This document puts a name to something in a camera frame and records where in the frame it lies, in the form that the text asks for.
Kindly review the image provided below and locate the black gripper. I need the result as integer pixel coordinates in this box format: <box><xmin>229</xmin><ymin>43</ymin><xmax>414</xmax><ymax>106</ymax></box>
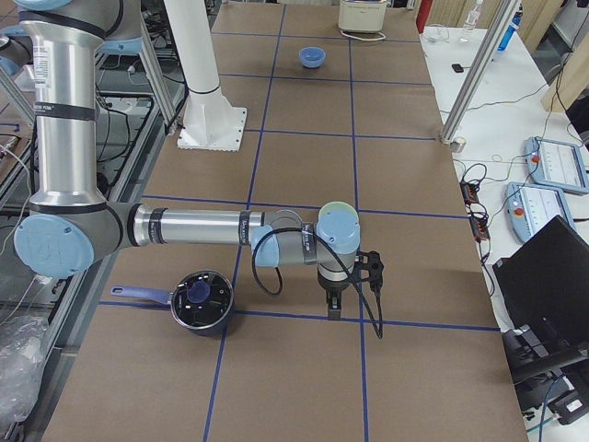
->
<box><xmin>318</xmin><ymin>273</ymin><xmax>353</xmax><ymax>320</ymax></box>

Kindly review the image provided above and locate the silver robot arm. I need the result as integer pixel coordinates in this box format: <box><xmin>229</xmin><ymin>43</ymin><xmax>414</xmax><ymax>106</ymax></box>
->
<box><xmin>13</xmin><ymin>1</ymin><xmax>360</xmax><ymax>320</ymax></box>

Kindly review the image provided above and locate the blue bowl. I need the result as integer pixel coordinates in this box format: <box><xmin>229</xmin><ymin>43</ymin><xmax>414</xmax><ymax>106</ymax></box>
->
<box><xmin>298</xmin><ymin>46</ymin><xmax>327</xmax><ymax>69</ymax></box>

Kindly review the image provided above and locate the dark blue pot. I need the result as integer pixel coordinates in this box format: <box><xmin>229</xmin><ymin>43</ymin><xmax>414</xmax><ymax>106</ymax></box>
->
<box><xmin>110</xmin><ymin>270</ymin><xmax>235</xmax><ymax>336</ymax></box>

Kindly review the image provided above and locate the glass pot lid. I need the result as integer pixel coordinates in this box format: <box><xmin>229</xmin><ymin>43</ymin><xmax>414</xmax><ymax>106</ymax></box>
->
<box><xmin>171</xmin><ymin>271</ymin><xmax>235</xmax><ymax>335</ymax></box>

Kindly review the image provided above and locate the orange black adapter box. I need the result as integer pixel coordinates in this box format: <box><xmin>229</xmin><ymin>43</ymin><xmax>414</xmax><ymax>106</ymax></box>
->
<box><xmin>460</xmin><ymin>182</ymin><xmax>479</xmax><ymax>205</ymax></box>

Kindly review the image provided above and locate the black laptop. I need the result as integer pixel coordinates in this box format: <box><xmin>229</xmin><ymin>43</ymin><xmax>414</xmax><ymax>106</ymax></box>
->
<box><xmin>492</xmin><ymin>215</ymin><xmax>588</xmax><ymax>367</ymax></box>

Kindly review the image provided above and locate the lower teach pendant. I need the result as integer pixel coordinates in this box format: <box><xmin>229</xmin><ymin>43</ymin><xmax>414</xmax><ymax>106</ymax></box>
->
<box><xmin>505</xmin><ymin>181</ymin><xmax>575</xmax><ymax>243</ymax></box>

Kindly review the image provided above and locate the teach pendant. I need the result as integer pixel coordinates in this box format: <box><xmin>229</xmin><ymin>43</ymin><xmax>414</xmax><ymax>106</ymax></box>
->
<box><xmin>505</xmin><ymin>181</ymin><xmax>575</xmax><ymax>243</ymax></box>
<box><xmin>524</xmin><ymin>136</ymin><xmax>588</xmax><ymax>195</ymax></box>

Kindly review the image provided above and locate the upper teach pendant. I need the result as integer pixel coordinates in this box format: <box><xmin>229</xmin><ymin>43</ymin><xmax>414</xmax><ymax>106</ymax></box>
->
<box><xmin>524</xmin><ymin>136</ymin><xmax>588</xmax><ymax>195</ymax></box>

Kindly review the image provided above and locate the white toaster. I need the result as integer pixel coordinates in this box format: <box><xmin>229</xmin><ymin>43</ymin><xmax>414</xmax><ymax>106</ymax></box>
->
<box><xmin>338</xmin><ymin>0</ymin><xmax>387</xmax><ymax>41</ymax></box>

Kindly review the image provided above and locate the crumpled clear plastic bag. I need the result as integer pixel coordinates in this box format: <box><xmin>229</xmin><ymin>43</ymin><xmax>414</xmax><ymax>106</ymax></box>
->
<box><xmin>1</xmin><ymin>315</ymin><xmax>49</xmax><ymax>424</ymax></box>

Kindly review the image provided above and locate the clear plastic bottle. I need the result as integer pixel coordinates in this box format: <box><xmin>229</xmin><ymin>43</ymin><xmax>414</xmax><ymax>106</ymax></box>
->
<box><xmin>459</xmin><ymin>0</ymin><xmax>483</xmax><ymax>42</ymax></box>

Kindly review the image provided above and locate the blue water bottle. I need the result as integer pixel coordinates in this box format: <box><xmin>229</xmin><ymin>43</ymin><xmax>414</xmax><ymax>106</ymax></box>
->
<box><xmin>497</xmin><ymin>2</ymin><xmax>524</xmax><ymax>52</ymax></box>

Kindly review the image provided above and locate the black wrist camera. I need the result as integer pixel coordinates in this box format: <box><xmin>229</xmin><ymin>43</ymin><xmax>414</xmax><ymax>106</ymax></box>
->
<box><xmin>354</xmin><ymin>250</ymin><xmax>384</xmax><ymax>294</ymax></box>

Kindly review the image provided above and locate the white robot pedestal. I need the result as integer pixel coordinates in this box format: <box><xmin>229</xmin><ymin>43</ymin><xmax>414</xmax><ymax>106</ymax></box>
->
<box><xmin>164</xmin><ymin>0</ymin><xmax>248</xmax><ymax>152</ymax></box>

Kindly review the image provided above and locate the aluminium frame post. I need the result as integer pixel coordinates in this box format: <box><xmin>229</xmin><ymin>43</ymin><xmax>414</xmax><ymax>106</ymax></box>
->
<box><xmin>439</xmin><ymin>0</ymin><xmax>521</xmax><ymax>153</ymax></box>

